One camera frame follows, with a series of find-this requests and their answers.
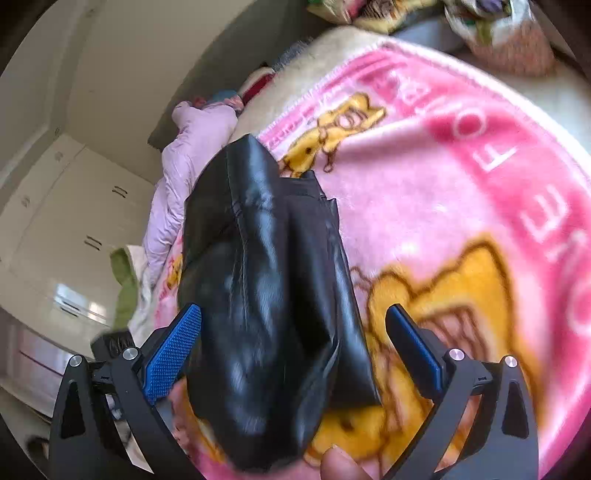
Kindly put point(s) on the red and white cloth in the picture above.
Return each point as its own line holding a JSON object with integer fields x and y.
{"x": 256, "y": 85}

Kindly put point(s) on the green cloth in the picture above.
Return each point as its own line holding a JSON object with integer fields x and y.
{"x": 124, "y": 286}

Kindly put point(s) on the floral patterned bag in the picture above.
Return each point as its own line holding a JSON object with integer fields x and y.
{"x": 508, "y": 50}

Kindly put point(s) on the black leather garment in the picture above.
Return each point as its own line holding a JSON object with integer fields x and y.
{"x": 258, "y": 300}

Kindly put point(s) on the pink bear printed blanket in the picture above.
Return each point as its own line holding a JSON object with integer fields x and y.
{"x": 461, "y": 184}

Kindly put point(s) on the cream wardrobe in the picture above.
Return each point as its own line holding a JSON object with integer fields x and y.
{"x": 69, "y": 207}

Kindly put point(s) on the dark grey headboard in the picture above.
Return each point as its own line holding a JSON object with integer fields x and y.
{"x": 217, "y": 69}

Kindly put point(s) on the cream quilt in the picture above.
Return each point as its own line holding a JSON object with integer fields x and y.
{"x": 139, "y": 300}

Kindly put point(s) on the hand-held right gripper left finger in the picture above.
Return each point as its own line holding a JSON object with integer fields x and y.
{"x": 173, "y": 350}

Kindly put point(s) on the pile of mixed clothes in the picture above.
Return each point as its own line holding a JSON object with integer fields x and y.
{"x": 369, "y": 11}

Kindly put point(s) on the light pink puffer jacket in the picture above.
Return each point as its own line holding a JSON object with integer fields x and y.
{"x": 184, "y": 161}

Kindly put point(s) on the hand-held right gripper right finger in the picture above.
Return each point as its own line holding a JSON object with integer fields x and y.
{"x": 415, "y": 350}

